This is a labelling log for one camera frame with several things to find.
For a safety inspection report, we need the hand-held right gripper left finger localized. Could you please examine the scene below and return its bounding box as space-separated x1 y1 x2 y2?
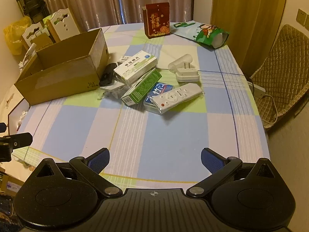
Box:
30 147 123 198

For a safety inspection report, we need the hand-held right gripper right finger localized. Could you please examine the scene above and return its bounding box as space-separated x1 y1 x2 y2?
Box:
186 147 282 198

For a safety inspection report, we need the white remote control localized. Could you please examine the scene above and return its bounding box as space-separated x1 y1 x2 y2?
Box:
153 83 205 115

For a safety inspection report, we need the clear plastic box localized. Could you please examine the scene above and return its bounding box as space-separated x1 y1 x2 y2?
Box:
100 81 128 99

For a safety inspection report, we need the brown cardboard box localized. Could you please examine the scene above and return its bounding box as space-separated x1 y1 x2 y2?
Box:
14 28 110 106

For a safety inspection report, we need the black remote control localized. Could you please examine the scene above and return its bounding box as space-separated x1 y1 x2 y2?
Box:
99 63 117 87

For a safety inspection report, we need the clear box blue label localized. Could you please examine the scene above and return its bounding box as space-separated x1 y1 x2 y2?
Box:
143 82 175 114

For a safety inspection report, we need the white plug adapter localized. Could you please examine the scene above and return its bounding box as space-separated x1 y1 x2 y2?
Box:
175 61 200 83

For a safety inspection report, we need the white medicine box round logo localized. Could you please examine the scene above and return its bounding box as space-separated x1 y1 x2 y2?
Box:
113 50 158 85

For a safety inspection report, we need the translucent plastic cup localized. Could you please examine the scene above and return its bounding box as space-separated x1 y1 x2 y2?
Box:
168 54 193 74

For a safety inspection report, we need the cream printed tablecloth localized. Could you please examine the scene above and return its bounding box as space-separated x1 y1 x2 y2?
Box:
0 84 33 182

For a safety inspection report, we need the cardboard carton blue label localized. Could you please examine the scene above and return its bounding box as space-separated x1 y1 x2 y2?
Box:
0 171 25 195

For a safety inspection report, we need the printed white plastic bag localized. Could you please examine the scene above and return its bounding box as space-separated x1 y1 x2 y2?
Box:
19 43 38 70

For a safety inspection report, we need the white power strip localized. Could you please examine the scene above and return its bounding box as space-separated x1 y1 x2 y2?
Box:
247 81 266 97

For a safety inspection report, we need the yellow plastic bag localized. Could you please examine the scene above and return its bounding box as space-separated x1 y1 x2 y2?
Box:
3 16 32 55

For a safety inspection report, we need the small cardboard carton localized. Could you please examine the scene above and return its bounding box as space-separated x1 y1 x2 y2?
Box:
31 32 52 51

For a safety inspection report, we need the small white wooden chair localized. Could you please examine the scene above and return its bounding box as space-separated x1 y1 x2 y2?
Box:
22 22 52 51

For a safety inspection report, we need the large white wooden chair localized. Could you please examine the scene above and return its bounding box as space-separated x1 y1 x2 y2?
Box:
46 8 81 43

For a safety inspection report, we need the green printed bag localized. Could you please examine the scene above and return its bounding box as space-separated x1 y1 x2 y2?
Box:
172 22 230 49

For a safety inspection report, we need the yellow curtain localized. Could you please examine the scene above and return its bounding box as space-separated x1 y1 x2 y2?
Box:
210 0 289 76

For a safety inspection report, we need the red gift box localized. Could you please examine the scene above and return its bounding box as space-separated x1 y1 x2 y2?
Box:
142 2 171 39

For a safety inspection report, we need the grey shiny curtain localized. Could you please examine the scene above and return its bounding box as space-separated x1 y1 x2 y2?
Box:
41 0 213 26

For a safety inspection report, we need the white power cable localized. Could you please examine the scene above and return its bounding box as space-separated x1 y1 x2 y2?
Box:
262 94 280 124

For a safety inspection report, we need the wall switch plate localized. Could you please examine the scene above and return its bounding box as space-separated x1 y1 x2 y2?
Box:
296 8 309 28

